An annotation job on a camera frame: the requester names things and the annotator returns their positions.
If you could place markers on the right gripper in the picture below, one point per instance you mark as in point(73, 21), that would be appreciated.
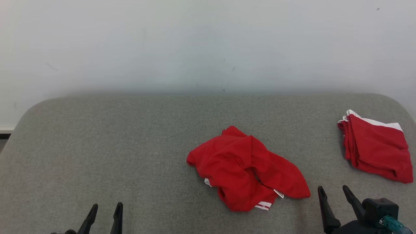
point(357, 229)

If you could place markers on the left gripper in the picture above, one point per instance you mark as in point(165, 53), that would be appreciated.
point(66, 232)

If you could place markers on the red shorts white side stripe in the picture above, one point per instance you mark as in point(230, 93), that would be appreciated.
point(377, 149)

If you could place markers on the red basketball jersey white sleeves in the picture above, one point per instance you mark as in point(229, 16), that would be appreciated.
point(237, 165)

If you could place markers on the grey fabric sofa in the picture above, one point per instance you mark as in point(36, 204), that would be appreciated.
point(113, 156)

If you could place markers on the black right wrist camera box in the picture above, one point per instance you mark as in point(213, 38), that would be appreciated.
point(380, 208)

